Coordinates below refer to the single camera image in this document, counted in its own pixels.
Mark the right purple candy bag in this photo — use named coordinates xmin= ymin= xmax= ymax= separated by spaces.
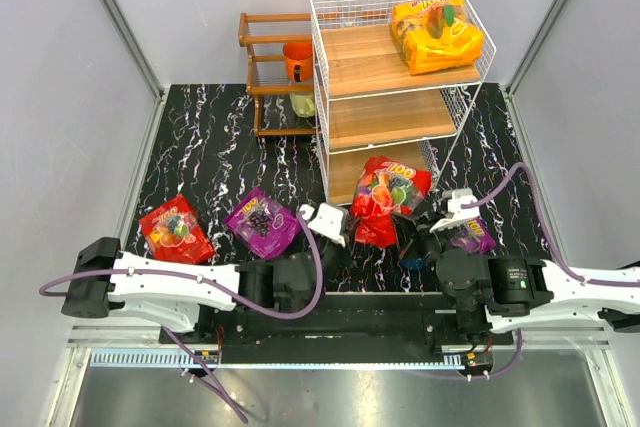
xmin=450 ymin=217 xmax=496 ymax=254

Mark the left purple candy bag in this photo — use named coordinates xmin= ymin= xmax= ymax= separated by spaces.
xmin=224 ymin=188 xmax=301 ymax=260

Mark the purple candy bag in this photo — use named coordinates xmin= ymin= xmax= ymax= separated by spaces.
xmin=450 ymin=217 xmax=496 ymax=254
xmin=224 ymin=188 xmax=301 ymax=260

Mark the orange mug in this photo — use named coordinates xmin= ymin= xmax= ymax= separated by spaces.
xmin=282 ymin=41 xmax=313 ymax=82

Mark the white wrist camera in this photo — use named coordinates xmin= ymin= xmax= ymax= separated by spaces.
xmin=429 ymin=188 xmax=480 ymax=233
xmin=299 ymin=202 xmax=348 ymax=247

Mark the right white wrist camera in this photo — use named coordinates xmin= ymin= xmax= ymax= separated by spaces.
xmin=429 ymin=188 xmax=480 ymax=233

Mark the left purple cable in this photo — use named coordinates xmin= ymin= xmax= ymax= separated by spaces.
xmin=38 ymin=210 xmax=325 ymax=423

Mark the blue white cup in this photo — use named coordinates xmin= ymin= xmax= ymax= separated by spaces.
xmin=399 ymin=246 xmax=430 ymax=271

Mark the light green mug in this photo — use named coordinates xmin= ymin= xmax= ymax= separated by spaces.
xmin=289 ymin=93 xmax=316 ymax=118

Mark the white wire wooden shelf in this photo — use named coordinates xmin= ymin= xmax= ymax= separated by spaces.
xmin=310 ymin=0 xmax=496 ymax=204

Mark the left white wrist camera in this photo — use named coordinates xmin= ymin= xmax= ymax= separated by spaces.
xmin=299 ymin=202 xmax=348 ymax=247

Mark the large red candy bag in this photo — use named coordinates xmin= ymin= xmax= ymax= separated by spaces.
xmin=349 ymin=156 xmax=432 ymax=249

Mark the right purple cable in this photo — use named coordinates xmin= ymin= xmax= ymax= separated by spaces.
xmin=414 ymin=162 xmax=640 ymax=381

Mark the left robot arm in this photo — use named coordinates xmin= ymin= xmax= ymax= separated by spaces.
xmin=61 ymin=237 xmax=346 ymax=333

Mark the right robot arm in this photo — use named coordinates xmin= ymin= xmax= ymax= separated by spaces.
xmin=393 ymin=210 xmax=639 ymax=336

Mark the brown wooden rack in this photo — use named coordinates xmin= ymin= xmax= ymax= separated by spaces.
xmin=237 ymin=12 xmax=326 ymax=138

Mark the purple cable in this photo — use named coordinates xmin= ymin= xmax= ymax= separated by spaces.
xmin=414 ymin=162 xmax=640 ymax=381
xmin=38 ymin=210 xmax=325 ymax=423

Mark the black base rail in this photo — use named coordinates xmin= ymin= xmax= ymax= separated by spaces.
xmin=178 ymin=292 xmax=514 ymax=368

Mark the small red candy bag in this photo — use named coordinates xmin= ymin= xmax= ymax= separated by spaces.
xmin=139 ymin=194 xmax=216 ymax=265

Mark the yellow mango candy bag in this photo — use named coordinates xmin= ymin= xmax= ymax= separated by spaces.
xmin=391 ymin=0 xmax=484 ymax=75

